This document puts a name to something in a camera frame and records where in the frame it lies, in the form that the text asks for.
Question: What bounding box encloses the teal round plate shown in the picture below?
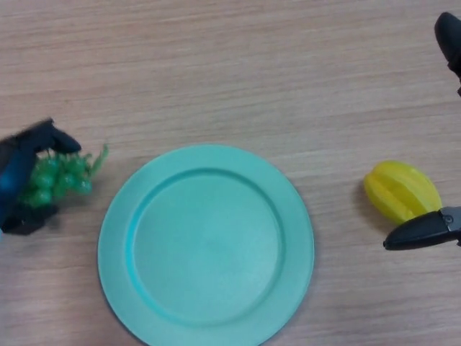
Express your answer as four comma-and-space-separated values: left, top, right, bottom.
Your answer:
97, 143, 315, 346

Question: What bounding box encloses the yellow starfruit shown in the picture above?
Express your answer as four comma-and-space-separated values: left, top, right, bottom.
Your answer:
363, 159, 442, 223

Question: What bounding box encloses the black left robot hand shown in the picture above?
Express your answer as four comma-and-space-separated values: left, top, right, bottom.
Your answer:
0, 117, 82, 237

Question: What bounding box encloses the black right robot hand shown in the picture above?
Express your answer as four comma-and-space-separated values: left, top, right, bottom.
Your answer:
382, 12, 461, 252

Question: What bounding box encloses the green grapes bunch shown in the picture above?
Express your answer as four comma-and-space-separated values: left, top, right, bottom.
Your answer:
16, 143, 109, 210

